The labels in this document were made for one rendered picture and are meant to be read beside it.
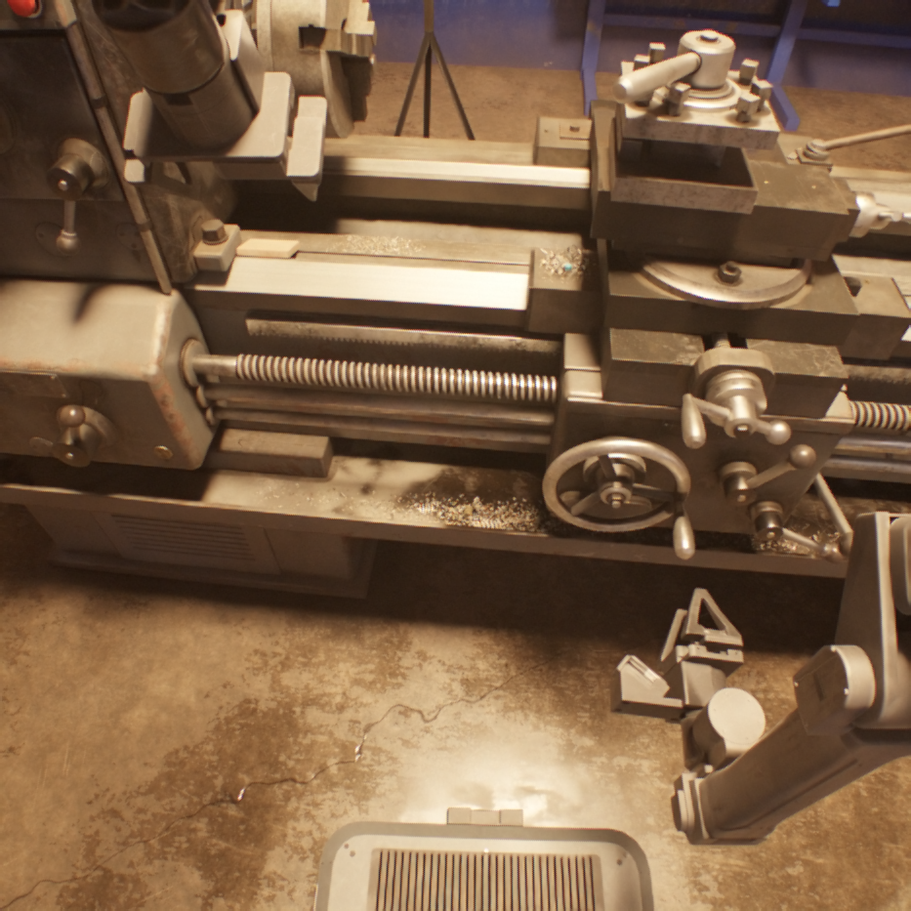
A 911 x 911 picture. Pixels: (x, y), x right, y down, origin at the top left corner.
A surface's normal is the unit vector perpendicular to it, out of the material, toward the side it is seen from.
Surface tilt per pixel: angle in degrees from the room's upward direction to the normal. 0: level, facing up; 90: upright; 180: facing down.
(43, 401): 90
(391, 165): 49
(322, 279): 36
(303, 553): 90
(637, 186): 90
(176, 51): 115
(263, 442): 0
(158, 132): 30
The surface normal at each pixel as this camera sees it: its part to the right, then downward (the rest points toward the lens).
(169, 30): 0.49, 0.86
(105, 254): -0.10, 0.77
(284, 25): -0.08, 0.35
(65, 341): -0.05, -0.14
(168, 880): 0.00, -0.64
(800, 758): -1.00, 0.01
